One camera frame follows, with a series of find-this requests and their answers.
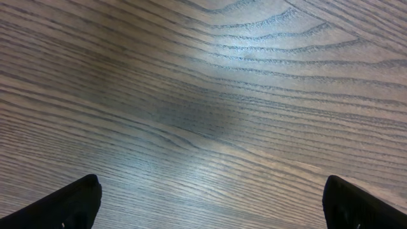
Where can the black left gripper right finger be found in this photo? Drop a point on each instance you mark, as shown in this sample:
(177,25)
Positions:
(346,206)

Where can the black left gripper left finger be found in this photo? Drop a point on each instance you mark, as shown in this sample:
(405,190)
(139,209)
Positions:
(74,206)

